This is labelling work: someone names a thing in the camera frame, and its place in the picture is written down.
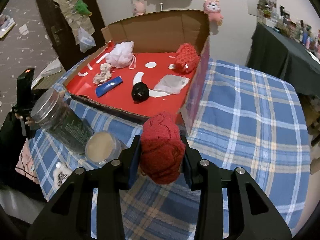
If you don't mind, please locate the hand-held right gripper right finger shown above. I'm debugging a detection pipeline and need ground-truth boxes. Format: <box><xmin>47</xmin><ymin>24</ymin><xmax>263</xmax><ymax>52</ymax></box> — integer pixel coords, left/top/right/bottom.
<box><xmin>181</xmin><ymin>135</ymin><xmax>293</xmax><ymax>240</ymax></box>

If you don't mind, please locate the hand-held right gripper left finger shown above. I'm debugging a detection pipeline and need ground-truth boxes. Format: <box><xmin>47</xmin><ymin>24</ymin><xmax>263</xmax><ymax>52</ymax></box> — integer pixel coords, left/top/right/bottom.
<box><xmin>26</xmin><ymin>135</ymin><xmax>143</xmax><ymax>240</ymax></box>

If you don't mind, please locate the red knit cloth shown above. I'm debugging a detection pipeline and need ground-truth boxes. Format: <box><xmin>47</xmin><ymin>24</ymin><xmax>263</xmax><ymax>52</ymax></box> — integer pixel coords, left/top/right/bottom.
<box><xmin>139</xmin><ymin>111</ymin><xmax>186</xmax><ymax>185</ymax></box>

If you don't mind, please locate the cardboard box with red bottom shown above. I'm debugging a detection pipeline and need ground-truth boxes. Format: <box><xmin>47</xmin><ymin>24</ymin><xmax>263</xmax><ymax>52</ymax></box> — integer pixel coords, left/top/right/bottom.
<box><xmin>64</xmin><ymin>9</ymin><xmax>210</xmax><ymax>135</ymax></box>

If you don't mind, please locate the black fuzzy ball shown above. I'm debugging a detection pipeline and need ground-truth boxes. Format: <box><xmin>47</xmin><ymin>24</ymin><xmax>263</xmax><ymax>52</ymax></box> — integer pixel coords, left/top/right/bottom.
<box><xmin>131</xmin><ymin>82</ymin><xmax>150</xmax><ymax>103</ymax></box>

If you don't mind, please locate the beige fuzzy scrunchie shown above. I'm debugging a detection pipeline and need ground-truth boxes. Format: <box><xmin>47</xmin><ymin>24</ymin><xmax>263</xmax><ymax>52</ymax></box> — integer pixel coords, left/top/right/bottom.
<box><xmin>92</xmin><ymin>64</ymin><xmax>113</xmax><ymax>85</ymax></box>

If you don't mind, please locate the blue cloth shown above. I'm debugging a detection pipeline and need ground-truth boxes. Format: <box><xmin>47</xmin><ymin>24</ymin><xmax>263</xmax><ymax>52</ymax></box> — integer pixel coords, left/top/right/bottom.
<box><xmin>95</xmin><ymin>76</ymin><xmax>124</xmax><ymax>97</ymax></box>

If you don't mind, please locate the red crochet pouch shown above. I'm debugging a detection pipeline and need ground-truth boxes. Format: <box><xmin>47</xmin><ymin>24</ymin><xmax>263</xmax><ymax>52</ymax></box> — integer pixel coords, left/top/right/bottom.
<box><xmin>174</xmin><ymin>43</ymin><xmax>201</xmax><ymax>74</ymax></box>

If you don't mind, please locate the person's left hand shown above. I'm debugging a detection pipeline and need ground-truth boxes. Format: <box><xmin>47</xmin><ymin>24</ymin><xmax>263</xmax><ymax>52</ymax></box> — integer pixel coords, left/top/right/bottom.
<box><xmin>14</xmin><ymin>114</ymin><xmax>35</xmax><ymax>130</ymax></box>

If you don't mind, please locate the small glass jar cork lid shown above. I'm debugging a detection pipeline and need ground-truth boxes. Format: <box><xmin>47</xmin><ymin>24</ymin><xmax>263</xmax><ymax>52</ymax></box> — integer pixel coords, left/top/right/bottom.
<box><xmin>85</xmin><ymin>131</ymin><xmax>128</xmax><ymax>165</ymax></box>

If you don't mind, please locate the tall jar with grey lid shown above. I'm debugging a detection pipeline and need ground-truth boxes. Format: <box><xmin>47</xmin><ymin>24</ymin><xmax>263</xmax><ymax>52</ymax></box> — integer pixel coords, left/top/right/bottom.
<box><xmin>30</xmin><ymin>88</ymin><xmax>94</xmax><ymax>155</ymax></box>

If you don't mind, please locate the book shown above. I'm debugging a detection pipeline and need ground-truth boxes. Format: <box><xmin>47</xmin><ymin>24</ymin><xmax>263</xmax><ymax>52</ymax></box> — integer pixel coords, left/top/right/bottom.
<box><xmin>0</xmin><ymin>14</ymin><xmax>16</xmax><ymax>38</ymax></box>

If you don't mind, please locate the pink cloth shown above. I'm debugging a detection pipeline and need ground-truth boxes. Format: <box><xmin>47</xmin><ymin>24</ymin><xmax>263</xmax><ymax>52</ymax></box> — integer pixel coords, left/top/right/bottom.
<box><xmin>15</xmin><ymin>139</ymin><xmax>39</xmax><ymax>180</ymax></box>

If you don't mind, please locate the white plush with checkered bow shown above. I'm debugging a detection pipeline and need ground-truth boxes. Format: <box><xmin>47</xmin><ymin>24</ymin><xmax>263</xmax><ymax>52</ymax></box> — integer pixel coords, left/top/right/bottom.
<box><xmin>52</xmin><ymin>162</ymin><xmax>73</xmax><ymax>188</ymax></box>

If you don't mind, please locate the blue plaid blanket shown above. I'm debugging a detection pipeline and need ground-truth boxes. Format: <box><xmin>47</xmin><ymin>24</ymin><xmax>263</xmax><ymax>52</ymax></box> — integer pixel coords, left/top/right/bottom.
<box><xmin>27</xmin><ymin>57</ymin><xmax>312</xmax><ymax>240</ymax></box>

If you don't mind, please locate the clear plastic bag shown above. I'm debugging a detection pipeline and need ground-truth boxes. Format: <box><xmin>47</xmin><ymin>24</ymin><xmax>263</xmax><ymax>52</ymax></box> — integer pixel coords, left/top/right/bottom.
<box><xmin>76</xmin><ymin>26</ymin><xmax>96</xmax><ymax>53</ymax></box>

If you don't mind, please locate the dark wooden door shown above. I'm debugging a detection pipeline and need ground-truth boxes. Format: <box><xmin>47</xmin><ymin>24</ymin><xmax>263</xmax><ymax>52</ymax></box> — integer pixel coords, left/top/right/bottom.
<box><xmin>32</xmin><ymin>0</ymin><xmax>105</xmax><ymax>63</ymax></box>

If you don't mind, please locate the beige hanging organizer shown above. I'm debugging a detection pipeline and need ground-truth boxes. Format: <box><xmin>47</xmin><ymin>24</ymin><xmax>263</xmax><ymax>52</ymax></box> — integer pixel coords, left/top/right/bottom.
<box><xmin>54</xmin><ymin>0</ymin><xmax>95</xmax><ymax>43</ymax></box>

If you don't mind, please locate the green plush toy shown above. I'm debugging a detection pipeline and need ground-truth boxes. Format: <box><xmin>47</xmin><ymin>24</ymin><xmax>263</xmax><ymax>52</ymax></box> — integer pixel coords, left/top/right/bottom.
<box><xmin>75</xmin><ymin>0</ymin><xmax>92</xmax><ymax>17</ymax></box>

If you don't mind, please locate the white mesh bath pouf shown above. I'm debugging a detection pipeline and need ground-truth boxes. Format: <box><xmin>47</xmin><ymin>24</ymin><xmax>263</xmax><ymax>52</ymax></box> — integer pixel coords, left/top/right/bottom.
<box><xmin>105</xmin><ymin>41</ymin><xmax>137</xmax><ymax>69</ymax></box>

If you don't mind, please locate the pale pink plush toy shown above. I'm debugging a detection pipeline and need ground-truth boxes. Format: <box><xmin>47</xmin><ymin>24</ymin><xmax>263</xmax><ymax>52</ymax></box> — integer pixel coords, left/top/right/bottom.
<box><xmin>132</xmin><ymin>0</ymin><xmax>147</xmax><ymax>16</ymax></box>

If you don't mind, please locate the table with dark cloth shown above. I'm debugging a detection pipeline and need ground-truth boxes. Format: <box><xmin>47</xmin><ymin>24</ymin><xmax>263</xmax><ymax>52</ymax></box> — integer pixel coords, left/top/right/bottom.
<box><xmin>246</xmin><ymin>22</ymin><xmax>320</xmax><ymax>98</ymax></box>

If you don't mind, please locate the pink cat plush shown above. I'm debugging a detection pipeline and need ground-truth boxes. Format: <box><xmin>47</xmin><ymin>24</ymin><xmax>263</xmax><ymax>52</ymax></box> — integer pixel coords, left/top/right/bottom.
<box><xmin>203</xmin><ymin>0</ymin><xmax>224</xmax><ymax>25</ymax></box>

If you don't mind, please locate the cluster of cosmetic bottles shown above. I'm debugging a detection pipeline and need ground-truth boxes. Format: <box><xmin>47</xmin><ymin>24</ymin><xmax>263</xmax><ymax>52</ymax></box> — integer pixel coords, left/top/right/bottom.
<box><xmin>256</xmin><ymin>0</ymin><xmax>320</xmax><ymax>55</ymax></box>

